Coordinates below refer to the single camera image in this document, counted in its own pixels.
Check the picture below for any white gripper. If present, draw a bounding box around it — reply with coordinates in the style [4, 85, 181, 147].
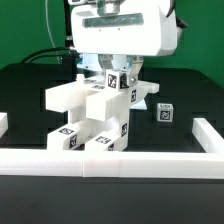
[68, 0, 184, 85]

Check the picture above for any white marker cube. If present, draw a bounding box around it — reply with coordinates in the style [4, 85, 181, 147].
[106, 69, 128, 91]
[157, 103, 174, 122]

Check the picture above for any white chair back frame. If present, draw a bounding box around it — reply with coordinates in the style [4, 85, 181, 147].
[45, 76, 159, 123]

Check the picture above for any white chair seat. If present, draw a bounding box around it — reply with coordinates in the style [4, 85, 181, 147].
[68, 99, 131, 152]

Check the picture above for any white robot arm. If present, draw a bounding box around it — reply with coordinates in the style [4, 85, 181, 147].
[67, 0, 183, 85]

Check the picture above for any white block at left edge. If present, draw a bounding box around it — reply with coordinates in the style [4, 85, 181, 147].
[0, 112, 8, 135]

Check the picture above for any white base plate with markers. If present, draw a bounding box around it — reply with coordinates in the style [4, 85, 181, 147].
[131, 100, 147, 110]

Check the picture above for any black cable bundle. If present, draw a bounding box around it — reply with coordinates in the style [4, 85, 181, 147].
[20, 0, 84, 64]

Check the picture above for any white U-shaped fence frame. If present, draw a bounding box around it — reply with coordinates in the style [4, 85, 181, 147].
[0, 118, 224, 179]

